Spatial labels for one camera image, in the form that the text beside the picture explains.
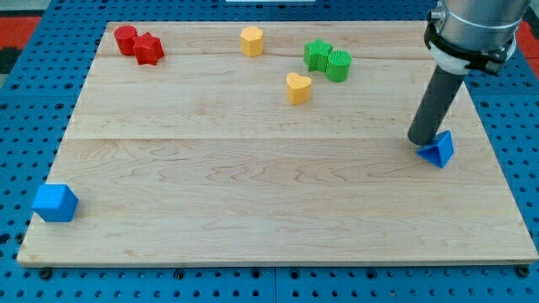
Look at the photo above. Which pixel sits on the blue triangle block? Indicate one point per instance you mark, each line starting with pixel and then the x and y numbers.
pixel 440 151

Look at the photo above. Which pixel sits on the green cylinder block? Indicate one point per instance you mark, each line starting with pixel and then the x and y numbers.
pixel 338 65

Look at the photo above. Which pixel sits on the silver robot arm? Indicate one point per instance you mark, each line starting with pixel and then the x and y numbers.
pixel 465 35

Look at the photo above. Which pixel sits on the yellow heart block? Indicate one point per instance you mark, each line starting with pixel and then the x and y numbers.
pixel 298 88

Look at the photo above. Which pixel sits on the blue cube block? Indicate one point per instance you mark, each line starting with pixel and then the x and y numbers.
pixel 55 203

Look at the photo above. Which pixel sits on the wooden board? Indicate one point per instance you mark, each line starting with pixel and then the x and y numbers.
pixel 201 160

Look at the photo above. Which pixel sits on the green star block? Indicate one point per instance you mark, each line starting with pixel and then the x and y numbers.
pixel 316 55

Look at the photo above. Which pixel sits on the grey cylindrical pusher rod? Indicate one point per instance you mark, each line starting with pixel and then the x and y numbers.
pixel 438 97

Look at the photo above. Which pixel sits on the red cylinder block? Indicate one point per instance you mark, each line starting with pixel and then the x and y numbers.
pixel 125 39

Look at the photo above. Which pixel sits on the red star block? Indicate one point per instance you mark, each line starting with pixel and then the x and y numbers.
pixel 148 49

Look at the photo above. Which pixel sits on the yellow hexagon block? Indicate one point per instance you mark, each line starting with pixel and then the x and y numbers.
pixel 252 41

